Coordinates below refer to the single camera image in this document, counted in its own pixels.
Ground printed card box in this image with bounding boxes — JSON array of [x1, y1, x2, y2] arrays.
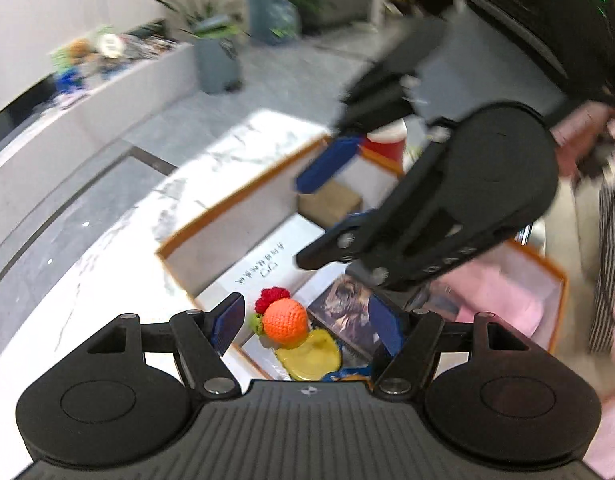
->
[[307, 275, 388, 361]]

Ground white marble TV console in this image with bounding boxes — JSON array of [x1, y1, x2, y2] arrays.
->
[[0, 42, 198, 196]]

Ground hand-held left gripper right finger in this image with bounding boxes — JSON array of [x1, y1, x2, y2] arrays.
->
[[368, 294, 529, 399]]

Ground orange shoe box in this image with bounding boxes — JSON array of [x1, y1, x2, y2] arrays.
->
[[154, 132, 571, 387]]

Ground small brown box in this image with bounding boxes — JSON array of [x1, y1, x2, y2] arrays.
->
[[297, 180, 363, 229]]

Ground person's right forearm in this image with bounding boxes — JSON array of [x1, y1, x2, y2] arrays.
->
[[550, 100, 615, 181]]

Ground black white patterned garment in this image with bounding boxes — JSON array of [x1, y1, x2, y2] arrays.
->
[[587, 160, 615, 356]]

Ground grey pedal trash can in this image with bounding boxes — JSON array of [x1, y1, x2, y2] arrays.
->
[[192, 15, 243, 95]]

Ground blue water jug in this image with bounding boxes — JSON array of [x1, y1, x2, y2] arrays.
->
[[252, 0, 302, 44]]

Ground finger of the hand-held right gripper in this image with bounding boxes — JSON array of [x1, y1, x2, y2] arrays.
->
[[294, 130, 519, 292], [296, 5, 459, 195]]

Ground white round hand fan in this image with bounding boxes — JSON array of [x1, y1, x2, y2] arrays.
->
[[94, 32, 126, 59]]

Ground plush toy with blue outfit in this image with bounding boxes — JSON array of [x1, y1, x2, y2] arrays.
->
[[274, 329, 374, 386]]

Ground pink fabric pouch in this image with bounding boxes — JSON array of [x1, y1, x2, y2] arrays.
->
[[422, 255, 559, 352]]

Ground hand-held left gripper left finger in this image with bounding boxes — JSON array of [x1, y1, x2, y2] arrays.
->
[[88, 292, 246, 401]]

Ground pink cloth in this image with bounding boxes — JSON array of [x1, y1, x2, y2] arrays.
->
[[585, 275, 615, 480]]

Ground orange crochet fruit toy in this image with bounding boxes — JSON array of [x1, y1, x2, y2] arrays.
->
[[246, 286, 309, 350]]

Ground toys on ledge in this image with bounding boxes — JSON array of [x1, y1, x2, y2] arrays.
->
[[48, 35, 95, 78]]

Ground long-leaf potted plant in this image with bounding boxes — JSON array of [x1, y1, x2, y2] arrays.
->
[[150, 0, 249, 41]]

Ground red mug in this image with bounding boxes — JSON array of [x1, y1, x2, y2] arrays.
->
[[362, 120, 409, 167]]

